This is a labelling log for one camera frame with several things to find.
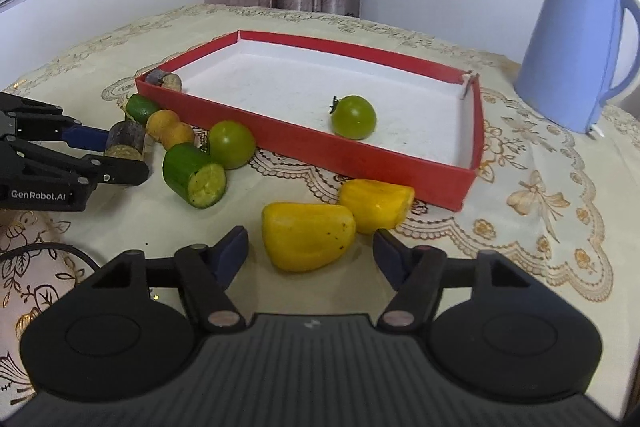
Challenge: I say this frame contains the tan longan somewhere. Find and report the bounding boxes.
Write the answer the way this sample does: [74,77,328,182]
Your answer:
[162,123,196,152]
[146,109,177,138]

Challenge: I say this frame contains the black cable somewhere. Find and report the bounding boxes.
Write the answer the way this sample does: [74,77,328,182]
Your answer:
[0,243,101,273]

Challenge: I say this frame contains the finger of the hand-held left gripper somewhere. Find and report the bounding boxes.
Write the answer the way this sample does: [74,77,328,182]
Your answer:
[0,93,111,152]
[0,142,150,190]

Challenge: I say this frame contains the dark sugarcane piece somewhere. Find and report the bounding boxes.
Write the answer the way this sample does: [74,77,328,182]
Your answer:
[145,69,182,92]
[104,121,147,160]

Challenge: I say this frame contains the red cardboard tray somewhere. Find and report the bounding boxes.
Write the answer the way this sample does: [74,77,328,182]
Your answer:
[135,29,485,212]

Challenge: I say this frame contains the green cucumber cylinder piece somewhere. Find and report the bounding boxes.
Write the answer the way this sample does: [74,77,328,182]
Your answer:
[162,143,228,209]

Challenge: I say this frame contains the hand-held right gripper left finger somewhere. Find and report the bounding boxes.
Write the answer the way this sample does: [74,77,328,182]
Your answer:
[80,226,249,333]

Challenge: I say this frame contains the yellow wax apple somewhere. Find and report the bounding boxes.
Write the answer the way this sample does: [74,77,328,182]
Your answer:
[339,179,416,235]
[261,202,357,273]

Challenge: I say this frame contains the light blue electric kettle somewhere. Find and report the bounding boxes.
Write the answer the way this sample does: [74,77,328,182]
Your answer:
[514,0,640,138]

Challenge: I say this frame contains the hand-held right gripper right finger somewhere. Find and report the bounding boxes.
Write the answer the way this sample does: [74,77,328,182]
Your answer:
[372,228,546,333]

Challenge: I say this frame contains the pink floral cloth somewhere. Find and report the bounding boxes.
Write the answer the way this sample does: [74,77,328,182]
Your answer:
[0,212,101,403]

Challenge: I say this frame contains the green cucumber end piece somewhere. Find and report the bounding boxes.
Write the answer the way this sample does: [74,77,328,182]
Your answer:
[125,94,162,125]

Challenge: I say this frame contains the green tomato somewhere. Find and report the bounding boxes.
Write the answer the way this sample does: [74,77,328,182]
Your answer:
[208,121,257,170]
[330,95,377,140]

